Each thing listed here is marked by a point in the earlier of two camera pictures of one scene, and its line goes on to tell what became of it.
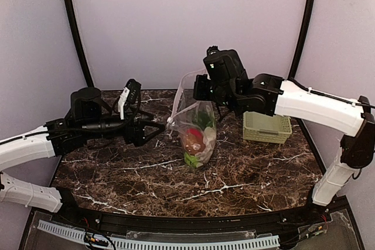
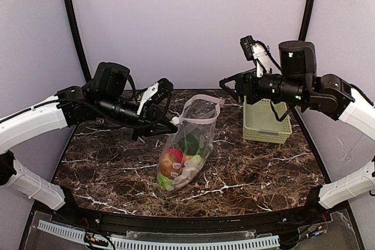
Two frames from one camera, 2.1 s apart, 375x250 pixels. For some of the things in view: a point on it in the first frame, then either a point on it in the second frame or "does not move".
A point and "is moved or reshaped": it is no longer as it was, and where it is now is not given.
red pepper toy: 195,132 → 178,154
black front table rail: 315,208 does not move
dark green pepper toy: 201,119 → 189,144
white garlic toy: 208,140 → 189,168
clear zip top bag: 195,122 is moved or reshaped
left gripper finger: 140,115 → 163,120
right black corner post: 305,23 does not move
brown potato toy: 193,144 → 170,166
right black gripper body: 201,86 → 244,85
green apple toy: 192,160 → 163,181
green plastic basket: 263,127 does not move
